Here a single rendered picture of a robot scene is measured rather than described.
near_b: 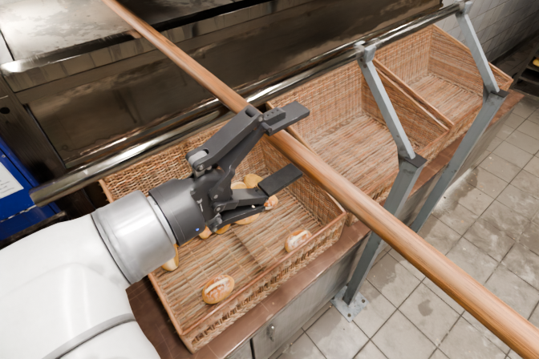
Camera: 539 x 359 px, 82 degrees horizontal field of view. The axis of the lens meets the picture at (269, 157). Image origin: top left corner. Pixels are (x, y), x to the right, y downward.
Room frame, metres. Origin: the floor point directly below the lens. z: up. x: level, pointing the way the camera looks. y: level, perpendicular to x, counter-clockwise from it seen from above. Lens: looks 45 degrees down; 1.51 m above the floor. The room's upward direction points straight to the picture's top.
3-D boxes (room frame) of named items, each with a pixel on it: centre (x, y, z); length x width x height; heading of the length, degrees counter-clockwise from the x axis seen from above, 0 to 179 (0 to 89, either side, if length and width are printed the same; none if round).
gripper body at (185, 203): (0.23, 0.09, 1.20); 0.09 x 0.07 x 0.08; 129
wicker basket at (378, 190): (0.93, -0.34, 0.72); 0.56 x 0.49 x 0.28; 128
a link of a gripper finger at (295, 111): (0.32, -0.02, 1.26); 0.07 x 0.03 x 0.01; 129
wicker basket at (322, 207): (0.55, 0.13, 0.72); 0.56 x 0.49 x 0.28; 128
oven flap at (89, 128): (1.12, -0.16, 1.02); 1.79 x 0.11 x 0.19; 129
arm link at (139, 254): (0.18, 0.15, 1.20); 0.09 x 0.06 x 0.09; 39
